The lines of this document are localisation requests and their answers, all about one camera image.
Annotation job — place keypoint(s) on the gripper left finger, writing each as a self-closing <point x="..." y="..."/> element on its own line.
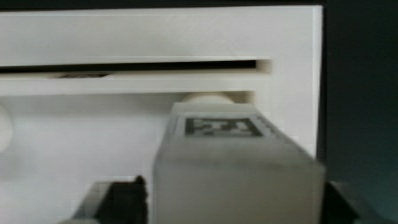
<point x="114" y="203"/>

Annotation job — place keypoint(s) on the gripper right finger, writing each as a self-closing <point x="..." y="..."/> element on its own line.
<point x="345" y="208"/>

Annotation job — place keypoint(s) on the white leg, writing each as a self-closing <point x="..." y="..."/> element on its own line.
<point x="234" y="176"/>

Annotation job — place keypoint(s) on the white square table top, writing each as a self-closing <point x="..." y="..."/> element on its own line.
<point x="85" y="139"/>

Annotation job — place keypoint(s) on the white U-shaped fence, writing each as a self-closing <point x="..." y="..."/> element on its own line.
<point x="154" y="35"/>

